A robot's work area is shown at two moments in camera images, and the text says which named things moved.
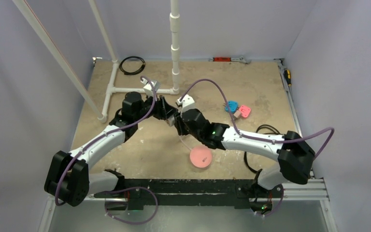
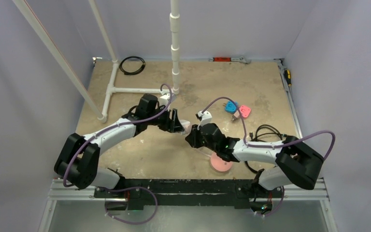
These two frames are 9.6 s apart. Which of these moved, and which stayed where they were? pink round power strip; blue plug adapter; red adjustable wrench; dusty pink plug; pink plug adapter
Moved: pink round power strip
Stayed: blue plug adapter; red adjustable wrench; dusty pink plug; pink plug adapter
